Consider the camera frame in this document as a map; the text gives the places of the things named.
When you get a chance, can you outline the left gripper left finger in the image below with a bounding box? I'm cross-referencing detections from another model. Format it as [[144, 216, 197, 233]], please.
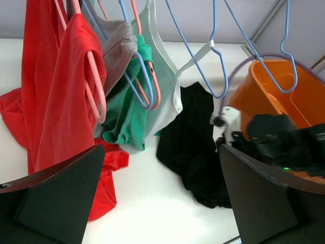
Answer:
[[1, 145, 105, 243]]

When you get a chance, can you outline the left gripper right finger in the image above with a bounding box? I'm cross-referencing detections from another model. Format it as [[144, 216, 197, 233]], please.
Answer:
[[219, 144, 324, 243]]

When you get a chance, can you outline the black tank top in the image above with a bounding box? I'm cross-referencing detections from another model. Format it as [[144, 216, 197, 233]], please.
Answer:
[[156, 82, 232, 208]]

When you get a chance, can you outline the green tank top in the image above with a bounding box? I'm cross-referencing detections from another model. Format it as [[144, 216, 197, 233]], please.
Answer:
[[101, 35, 155, 151]]

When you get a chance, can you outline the pink hanger with green top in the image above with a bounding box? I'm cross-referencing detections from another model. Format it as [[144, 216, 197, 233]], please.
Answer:
[[97, 0, 161, 110]]

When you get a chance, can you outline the white tank top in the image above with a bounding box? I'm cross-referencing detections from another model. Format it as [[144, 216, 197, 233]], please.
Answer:
[[138, 0, 215, 137]]

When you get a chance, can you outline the blue hanger with white top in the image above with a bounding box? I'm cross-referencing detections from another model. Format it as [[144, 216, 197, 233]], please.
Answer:
[[165, 0, 229, 99]]

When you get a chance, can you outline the blue hanger with black top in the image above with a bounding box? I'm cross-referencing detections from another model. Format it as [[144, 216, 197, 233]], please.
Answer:
[[224, 0, 298, 94]]

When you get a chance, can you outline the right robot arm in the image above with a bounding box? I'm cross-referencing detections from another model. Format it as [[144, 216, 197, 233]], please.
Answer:
[[231, 114, 324, 184]]

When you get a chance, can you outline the red tank top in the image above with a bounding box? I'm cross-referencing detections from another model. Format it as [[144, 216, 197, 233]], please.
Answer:
[[1, 1, 129, 221]]

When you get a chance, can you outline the grey tank top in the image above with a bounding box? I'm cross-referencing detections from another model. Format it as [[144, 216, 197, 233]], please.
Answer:
[[79, 1, 138, 138]]

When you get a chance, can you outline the pink hanger far left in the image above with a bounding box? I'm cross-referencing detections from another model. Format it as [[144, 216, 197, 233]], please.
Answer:
[[54, 0, 107, 124]]

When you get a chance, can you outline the blue hanger with grey top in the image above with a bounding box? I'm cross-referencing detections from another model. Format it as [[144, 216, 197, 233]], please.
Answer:
[[79, 1, 153, 109]]

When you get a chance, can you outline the orange plastic basket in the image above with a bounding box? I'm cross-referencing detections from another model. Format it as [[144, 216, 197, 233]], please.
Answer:
[[228, 59, 325, 184]]

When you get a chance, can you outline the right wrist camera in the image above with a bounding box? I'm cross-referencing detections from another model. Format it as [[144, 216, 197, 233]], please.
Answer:
[[210, 106, 241, 145]]

